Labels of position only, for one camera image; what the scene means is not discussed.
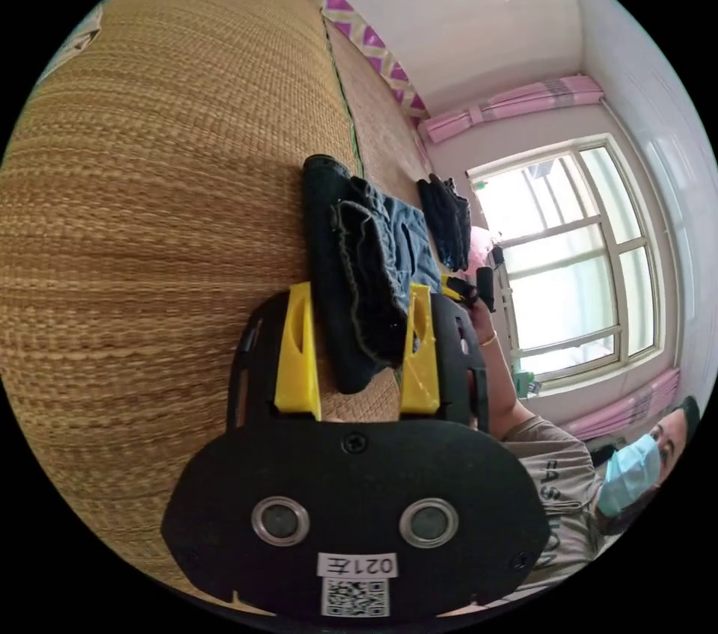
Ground pile of clothes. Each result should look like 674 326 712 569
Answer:
417 173 473 271

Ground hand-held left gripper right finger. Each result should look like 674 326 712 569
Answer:
399 284 440 416

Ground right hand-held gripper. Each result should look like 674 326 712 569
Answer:
439 274 482 311

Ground person's right forearm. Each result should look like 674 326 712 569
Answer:
476 332 533 442

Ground blue jeans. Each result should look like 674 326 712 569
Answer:
302 153 444 396

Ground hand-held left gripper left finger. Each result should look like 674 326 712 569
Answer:
274 283 322 420

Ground window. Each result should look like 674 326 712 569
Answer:
466 133 669 395

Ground pink curtain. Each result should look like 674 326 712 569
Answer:
560 368 681 441
419 75 606 144

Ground person's right hand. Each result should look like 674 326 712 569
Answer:
467 301 497 345

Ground person's body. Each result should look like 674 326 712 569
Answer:
493 395 703 599

